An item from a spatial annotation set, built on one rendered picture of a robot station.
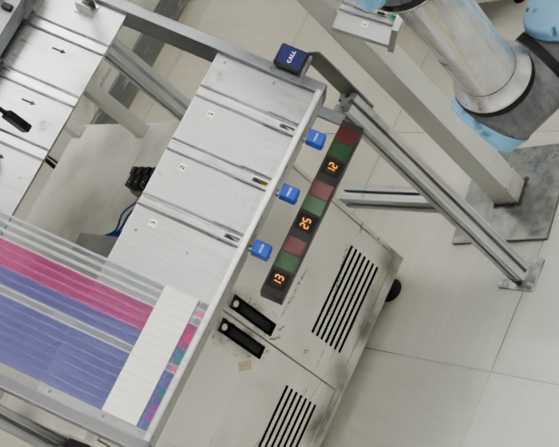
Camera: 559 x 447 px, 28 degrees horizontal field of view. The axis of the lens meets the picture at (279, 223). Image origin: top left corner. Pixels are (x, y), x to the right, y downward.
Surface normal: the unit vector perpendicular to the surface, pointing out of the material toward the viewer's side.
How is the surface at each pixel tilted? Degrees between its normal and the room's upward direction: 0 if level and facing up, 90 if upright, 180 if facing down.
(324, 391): 90
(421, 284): 0
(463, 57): 104
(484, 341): 0
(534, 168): 0
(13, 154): 44
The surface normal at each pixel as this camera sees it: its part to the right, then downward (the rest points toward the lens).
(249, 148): 0.01, -0.33
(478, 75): 0.18, 0.84
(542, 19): -0.53, -0.60
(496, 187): -0.33, 0.86
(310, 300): 0.66, 0.05
